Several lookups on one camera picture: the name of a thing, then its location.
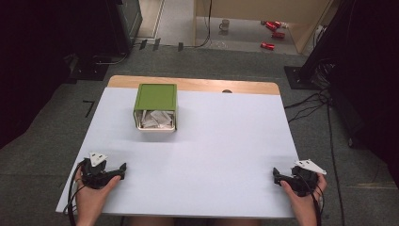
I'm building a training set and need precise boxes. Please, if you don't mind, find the bundle of black floor cables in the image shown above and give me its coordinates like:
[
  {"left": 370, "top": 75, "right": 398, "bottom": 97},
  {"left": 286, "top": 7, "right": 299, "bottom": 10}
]
[{"left": 283, "top": 57, "right": 346, "bottom": 226}]

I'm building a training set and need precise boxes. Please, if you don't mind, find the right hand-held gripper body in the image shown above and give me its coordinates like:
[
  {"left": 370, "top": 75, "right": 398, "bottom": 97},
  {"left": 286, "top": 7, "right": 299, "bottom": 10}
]
[{"left": 280, "top": 158, "right": 327, "bottom": 198}]

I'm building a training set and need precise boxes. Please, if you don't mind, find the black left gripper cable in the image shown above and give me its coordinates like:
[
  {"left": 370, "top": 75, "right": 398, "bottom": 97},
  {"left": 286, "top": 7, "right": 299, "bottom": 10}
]
[{"left": 63, "top": 159, "right": 88, "bottom": 226}]

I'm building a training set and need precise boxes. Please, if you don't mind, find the black hanging cable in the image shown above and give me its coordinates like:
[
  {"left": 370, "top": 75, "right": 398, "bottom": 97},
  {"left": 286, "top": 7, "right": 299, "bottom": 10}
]
[{"left": 183, "top": 0, "right": 214, "bottom": 49}]

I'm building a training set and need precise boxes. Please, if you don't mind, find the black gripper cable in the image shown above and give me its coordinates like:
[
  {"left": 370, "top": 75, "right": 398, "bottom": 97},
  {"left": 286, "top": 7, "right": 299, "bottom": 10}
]
[
  {"left": 63, "top": 159, "right": 88, "bottom": 226},
  {"left": 299, "top": 173, "right": 325, "bottom": 226}
]

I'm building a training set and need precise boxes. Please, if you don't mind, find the black metal stand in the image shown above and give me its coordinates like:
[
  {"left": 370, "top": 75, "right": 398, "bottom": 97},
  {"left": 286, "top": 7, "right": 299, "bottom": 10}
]
[{"left": 283, "top": 0, "right": 356, "bottom": 91}]

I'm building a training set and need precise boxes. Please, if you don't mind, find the person's left hand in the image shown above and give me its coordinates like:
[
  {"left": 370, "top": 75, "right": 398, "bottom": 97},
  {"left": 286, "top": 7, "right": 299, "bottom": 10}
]
[{"left": 74, "top": 167, "right": 122, "bottom": 210}]

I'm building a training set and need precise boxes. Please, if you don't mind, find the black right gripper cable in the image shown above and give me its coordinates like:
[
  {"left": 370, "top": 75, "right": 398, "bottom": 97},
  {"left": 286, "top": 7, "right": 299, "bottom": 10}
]
[{"left": 299, "top": 173, "right": 325, "bottom": 226}]

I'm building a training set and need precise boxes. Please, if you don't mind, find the black angled tape mark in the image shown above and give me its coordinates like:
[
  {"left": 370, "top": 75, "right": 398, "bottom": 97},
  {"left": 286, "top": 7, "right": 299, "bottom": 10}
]
[{"left": 82, "top": 100, "right": 96, "bottom": 119}]

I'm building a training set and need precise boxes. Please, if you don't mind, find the person's right hand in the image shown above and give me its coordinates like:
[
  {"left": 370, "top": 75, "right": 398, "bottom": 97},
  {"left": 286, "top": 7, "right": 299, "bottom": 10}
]
[{"left": 279, "top": 173, "right": 328, "bottom": 215}]

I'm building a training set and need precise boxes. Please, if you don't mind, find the beige wooden cabinet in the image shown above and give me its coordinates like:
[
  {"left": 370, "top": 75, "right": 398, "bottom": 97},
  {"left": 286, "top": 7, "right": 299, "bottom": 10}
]
[{"left": 193, "top": 0, "right": 334, "bottom": 55}]

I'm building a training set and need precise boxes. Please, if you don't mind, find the white table cover sheet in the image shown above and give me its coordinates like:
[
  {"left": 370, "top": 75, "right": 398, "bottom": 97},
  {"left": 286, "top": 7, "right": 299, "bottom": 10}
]
[{"left": 55, "top": 87, "right": 299, "bottom": 219}]

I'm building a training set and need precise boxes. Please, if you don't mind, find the pile of white paper packets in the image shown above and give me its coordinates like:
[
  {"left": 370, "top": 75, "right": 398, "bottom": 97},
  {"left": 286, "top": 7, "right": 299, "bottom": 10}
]
[{"left": 136, "top": 109, "right": 175, "bottom": 130}]

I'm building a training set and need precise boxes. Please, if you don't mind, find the green-lidded cream storage box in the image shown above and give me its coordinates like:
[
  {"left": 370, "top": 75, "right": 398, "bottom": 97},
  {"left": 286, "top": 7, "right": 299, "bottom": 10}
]
[{"left": 133, "top": 82, "right": 179, "bottom": 134}]

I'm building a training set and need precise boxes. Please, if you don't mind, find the black stand base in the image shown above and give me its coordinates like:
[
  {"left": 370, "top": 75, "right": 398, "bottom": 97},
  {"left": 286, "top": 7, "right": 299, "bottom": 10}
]
[{"left": 64, "top": 54, "right": 110, "bottom": 83}]

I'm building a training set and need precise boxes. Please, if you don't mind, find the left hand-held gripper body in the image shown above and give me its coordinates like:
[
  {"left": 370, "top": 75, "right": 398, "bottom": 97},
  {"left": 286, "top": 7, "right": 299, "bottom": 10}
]
[{"left": 80, "top": 152, "right": 112, "bottom": 189}]

